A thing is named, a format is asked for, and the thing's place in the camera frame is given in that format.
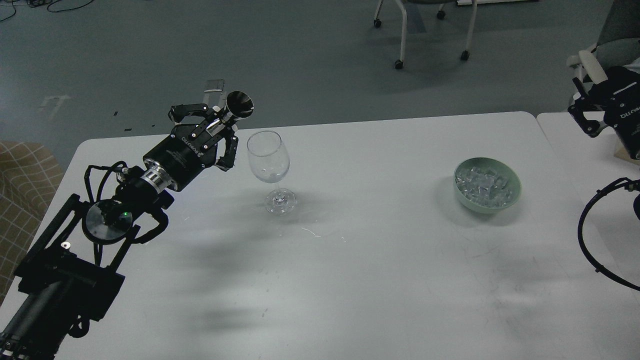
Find wooden block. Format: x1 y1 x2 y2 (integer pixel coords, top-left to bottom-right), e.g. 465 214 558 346
614 137 640 164

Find white rolling chair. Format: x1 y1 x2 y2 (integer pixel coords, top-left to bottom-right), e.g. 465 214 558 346
393 0 479 71

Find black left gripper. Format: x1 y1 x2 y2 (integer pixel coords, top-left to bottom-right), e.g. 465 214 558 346
142 104 239 193

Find clear wine glass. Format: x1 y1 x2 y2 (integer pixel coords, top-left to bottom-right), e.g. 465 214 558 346
246 130 297 215

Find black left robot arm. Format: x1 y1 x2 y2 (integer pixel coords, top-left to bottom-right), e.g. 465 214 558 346
1 93 254 360

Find clear ice cubes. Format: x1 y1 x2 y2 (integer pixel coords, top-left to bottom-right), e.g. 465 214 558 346
455 166 515 208

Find beige checkered seat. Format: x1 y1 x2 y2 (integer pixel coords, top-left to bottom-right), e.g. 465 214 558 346
0 140 64 300

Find black floor cables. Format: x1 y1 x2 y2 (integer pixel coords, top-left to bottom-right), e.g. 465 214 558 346
0 0 94 22

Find green bowl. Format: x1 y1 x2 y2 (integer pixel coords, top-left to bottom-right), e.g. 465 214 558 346
453 157 522 215

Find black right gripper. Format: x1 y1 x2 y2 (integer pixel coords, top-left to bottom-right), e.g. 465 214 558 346
568 77 640 161

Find steel double jigger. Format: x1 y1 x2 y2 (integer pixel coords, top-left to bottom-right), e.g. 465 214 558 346
205 90 255 137

